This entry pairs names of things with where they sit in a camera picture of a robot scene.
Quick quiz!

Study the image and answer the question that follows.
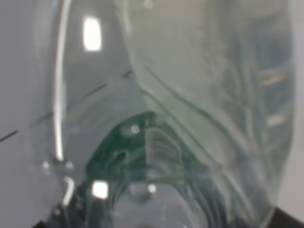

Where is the clear bottle green label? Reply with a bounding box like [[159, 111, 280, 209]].
[[31, 0, 295, 228]]

